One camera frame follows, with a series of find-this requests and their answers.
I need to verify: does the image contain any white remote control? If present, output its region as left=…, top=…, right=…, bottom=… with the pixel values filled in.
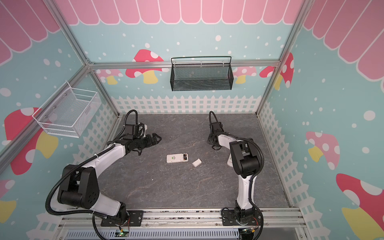
left=166, top=154, right=189, bottom=164
left=227, top=155, right=233, bottom=168

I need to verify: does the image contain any white battery cover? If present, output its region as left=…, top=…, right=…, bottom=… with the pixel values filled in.
left=192, top=159, right=202, bottom=168

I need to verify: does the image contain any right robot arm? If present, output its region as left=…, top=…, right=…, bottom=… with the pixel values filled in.
left=208, top=111, right=265, bottom=226

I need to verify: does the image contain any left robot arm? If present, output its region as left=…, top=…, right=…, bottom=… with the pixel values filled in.
left=45, top=110, right=162, bottom=225

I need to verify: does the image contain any black mesh wall basket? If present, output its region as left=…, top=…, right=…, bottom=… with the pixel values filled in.
left=170, top=56, right=234, bottom=92

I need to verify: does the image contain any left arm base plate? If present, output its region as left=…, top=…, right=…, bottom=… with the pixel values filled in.
left=101, top=210, right=144, bottom=227

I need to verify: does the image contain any white mesh wall basket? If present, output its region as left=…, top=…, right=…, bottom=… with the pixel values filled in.
left=32, top=82, right=102, bottom=138

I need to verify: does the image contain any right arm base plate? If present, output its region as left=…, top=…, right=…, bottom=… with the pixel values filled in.
left=221, top=208, right=264, bottom=226

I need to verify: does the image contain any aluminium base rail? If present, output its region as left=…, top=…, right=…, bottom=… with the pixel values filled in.
left=53, top=208, right=311, bottom=240

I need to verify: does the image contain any white slotted cable duct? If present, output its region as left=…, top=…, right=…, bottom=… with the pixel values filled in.
left=64, top=229, right=241, bottom=240

